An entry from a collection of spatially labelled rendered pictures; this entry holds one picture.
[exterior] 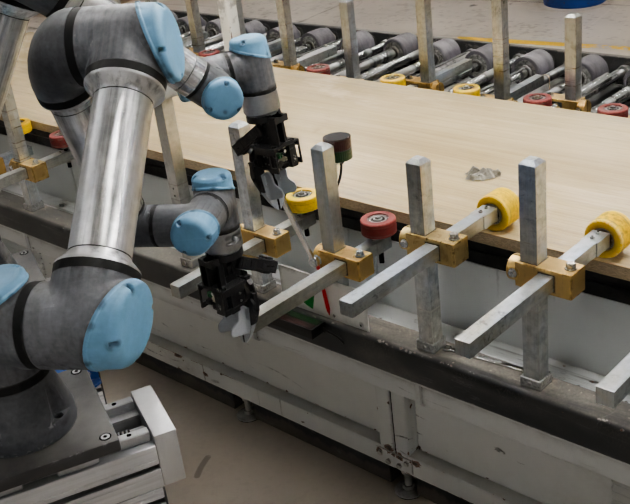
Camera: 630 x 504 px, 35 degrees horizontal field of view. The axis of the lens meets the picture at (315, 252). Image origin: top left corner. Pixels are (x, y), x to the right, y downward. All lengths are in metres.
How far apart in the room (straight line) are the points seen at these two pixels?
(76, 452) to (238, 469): 1.64
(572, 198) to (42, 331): 1.33
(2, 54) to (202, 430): 1.64
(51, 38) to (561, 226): 1.13
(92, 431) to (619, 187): 1.35
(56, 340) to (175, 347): 2.03
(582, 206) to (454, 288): 0.34
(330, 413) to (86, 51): 1.65
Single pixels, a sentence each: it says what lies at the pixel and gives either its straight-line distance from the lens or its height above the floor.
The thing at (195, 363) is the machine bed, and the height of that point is 0.16.
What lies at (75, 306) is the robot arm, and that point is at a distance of 1.28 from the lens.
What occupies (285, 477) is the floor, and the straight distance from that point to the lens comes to 2.93.
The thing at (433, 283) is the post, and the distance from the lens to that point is 2.02.
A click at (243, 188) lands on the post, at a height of 0.97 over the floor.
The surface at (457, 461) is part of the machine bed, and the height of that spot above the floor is 0.19.
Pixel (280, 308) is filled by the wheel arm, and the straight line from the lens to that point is 2.00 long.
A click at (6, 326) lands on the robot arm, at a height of 1.23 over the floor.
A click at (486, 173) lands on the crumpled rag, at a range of 2.37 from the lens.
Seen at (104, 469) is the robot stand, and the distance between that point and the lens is 1.46.
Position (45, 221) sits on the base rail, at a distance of 3.05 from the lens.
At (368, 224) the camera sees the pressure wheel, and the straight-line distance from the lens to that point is 2.17.
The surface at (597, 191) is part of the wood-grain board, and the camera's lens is 2.29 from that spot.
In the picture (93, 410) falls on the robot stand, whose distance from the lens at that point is 1.45.
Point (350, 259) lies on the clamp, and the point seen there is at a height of 0.87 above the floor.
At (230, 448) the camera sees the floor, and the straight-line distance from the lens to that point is 3.07.
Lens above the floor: 1.82
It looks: 26 degrees down
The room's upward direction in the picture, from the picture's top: 7 degrees counter-clockwise
